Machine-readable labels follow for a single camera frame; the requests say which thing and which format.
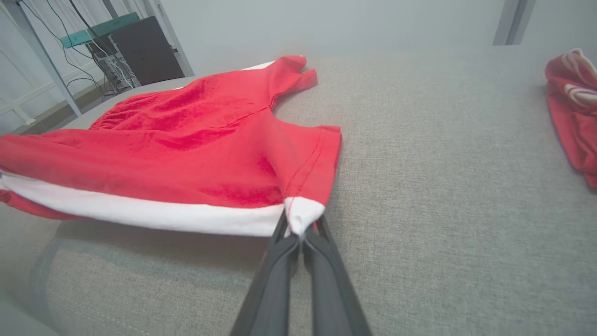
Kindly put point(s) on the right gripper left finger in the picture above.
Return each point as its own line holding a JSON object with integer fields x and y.
{"x": 273, "y": 294}

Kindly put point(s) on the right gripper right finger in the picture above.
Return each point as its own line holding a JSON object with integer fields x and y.
{"x": 333, "y": 294}

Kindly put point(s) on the red white-striped shorts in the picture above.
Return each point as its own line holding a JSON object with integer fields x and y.
{"x": 186, "y": 140}

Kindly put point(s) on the red number 23 jersey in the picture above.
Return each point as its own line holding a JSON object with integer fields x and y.
{"x": 573, "y": 130}

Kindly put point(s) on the wide white partition panel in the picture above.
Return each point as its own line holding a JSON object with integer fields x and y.
{"x": 326, "y": 28}

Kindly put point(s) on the dark cabinet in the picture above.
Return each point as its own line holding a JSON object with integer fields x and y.
{"x": 149, "y": 51}

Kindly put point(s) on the teal desk top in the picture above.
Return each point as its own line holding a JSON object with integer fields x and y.
{"x": 88, "y": 33}

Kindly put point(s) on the grey metal desk leg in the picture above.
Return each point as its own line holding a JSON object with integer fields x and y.
{"x": 51, "y": 60}

